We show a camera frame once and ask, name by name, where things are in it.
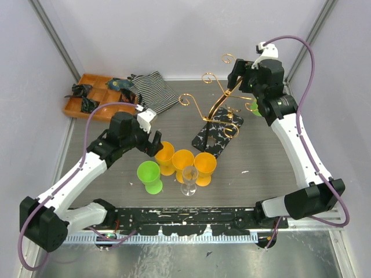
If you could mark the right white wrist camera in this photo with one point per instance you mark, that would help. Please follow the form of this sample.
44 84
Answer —
268 51

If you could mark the striped black white cloth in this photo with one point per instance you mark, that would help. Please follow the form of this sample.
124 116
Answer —
153 92

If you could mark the green plastic goblet front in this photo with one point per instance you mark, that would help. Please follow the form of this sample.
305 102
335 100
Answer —
149 174

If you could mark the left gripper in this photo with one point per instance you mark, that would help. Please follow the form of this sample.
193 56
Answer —
157 144

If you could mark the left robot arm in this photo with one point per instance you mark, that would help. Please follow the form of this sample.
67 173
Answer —
47 220

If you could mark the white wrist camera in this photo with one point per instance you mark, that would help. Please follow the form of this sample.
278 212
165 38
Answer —
145 117
268 51

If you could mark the orange wooden compartment tray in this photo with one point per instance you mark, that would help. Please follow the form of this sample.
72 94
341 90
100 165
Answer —
101 94

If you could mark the blue patterned cloth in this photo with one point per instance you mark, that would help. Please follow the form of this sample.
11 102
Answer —
117 84

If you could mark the dark orange crumpled cloth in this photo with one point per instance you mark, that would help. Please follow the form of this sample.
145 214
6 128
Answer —
127 96

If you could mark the black crumpled cloth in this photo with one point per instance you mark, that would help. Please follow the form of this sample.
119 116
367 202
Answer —
81 90

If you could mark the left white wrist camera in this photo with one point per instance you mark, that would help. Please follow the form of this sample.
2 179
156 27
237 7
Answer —
145 117

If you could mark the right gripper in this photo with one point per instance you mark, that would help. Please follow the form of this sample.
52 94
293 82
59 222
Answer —
242 68

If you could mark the black mounting base plate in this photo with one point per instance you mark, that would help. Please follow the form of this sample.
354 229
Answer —
186 221

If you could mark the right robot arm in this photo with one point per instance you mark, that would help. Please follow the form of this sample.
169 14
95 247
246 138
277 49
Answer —
317 190

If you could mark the clear wine glass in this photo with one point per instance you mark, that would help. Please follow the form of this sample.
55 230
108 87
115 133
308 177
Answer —
190 176

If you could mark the orange plastic goblet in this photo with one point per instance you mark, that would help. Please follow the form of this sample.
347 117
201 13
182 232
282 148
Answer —
164 159
182 159
206 164

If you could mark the green plastic goblet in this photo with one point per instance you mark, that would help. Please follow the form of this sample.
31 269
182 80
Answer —
149 174
254 107

